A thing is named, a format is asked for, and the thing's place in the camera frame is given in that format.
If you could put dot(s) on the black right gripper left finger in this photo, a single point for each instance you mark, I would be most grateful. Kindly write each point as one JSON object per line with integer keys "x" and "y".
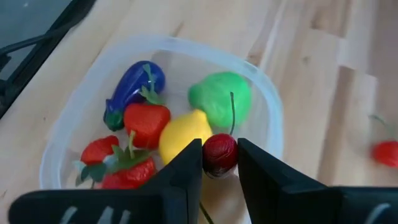
{"x": 174, "y": 193}

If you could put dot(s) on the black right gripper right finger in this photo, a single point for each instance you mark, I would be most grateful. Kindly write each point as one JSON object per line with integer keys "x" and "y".
{"x": 280, "y": 199}

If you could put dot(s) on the small red toy strawberry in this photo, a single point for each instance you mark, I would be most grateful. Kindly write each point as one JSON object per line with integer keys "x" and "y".
{"x": 99, "y": 149}
{"x": 133, "y": 175}

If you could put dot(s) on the dark red toy cherry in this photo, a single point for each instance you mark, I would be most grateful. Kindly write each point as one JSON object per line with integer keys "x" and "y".
{"x": 219, "y": 155}

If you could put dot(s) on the yellow toy lemon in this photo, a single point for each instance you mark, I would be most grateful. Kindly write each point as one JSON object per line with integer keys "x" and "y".
{"x": 183, "y": 133}

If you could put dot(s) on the large red toy strawberry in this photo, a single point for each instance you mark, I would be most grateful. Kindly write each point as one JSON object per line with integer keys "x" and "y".
{"x": 146, "y": 124}

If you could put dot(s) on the green toy bell pepper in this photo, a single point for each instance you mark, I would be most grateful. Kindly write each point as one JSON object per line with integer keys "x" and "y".
{"x": 217, "y": 96}

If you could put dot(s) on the purple toy eggplant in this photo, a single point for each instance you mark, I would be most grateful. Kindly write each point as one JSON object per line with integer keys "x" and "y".
{"x": 130, "y": 84}

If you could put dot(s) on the clear plastic tupperware container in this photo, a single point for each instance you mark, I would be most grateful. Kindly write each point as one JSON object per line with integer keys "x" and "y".
{"x": 186, "y": 59}

